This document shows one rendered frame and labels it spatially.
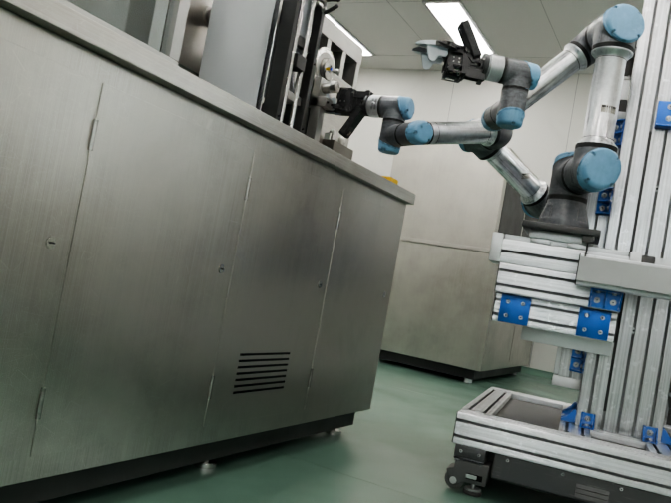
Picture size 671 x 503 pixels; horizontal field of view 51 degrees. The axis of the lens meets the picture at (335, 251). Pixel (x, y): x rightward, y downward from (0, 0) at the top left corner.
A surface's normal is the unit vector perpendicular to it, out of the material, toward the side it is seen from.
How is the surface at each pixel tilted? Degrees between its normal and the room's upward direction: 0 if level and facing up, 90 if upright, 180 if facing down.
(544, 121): 90
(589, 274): 90
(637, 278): 90
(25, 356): 90
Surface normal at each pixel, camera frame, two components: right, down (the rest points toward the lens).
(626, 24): 0.14, -0.15
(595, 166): 0.08, 0.11
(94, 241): 0.88, 0.14
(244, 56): -0.44, -0.11
